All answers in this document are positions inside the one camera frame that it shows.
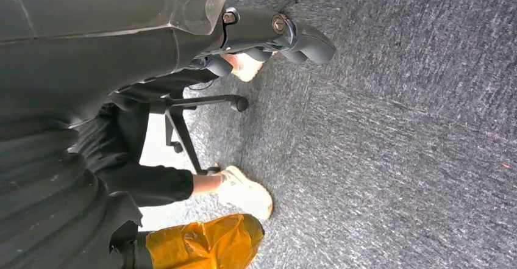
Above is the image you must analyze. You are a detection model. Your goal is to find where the person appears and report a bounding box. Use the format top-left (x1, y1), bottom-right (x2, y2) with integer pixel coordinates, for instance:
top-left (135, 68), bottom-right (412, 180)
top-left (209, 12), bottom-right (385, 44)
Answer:
top-left (68, 52), bottom-right (274, 222)

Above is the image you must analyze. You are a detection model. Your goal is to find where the black swivel chair base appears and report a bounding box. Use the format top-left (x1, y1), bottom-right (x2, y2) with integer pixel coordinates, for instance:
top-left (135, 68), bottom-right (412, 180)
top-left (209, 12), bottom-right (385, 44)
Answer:
top-left (149, 93), bottom-right (249, 176)

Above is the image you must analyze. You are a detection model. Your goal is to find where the orange plastic wrapped object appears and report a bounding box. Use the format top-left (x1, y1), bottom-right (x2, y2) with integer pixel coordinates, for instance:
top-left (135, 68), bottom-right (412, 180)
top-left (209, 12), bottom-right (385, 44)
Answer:
top-left (145, 213), bottom-right (266, 269)

